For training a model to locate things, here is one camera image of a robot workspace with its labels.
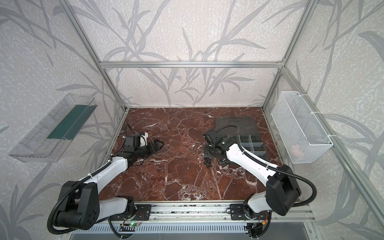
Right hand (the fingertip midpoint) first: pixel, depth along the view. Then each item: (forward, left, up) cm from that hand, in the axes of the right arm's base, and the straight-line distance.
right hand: (206, 150), depth 84 cm
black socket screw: (-2, -1, -11) cm, 11 cm away
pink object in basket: (-4, -45, +8) cm, 46 cm away
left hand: (+4, +28, -1) cm, 28 cm away
